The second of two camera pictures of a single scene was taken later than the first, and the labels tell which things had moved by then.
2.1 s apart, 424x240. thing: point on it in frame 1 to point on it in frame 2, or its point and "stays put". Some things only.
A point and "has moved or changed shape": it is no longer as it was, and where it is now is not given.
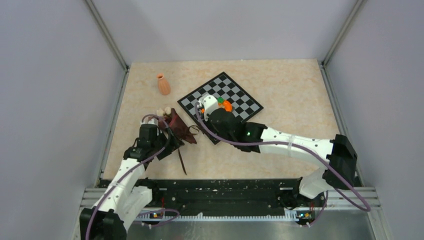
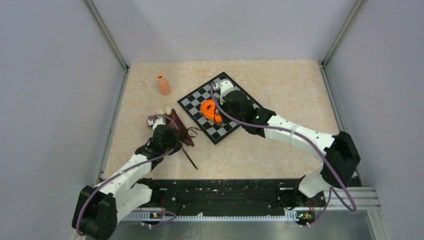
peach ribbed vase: [164, 86] stays put
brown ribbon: [180, 155] has moved or changed shape
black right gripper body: [212, 126] to [226, 108]
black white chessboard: [244, 106] stays put
